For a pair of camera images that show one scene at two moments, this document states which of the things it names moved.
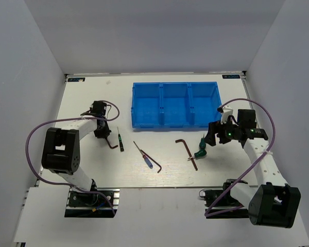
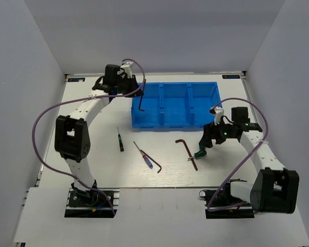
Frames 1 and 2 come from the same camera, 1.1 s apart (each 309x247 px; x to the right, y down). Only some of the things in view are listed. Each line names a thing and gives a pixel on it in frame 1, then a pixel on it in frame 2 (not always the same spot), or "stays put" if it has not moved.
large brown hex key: (188, 152) stays put
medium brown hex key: (152, 160) stays put
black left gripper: (104, 133) → (133, 83)
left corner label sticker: (76, 80) stays put
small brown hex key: (112, 147) → (140, 109)
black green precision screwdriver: (121, 145) stays put
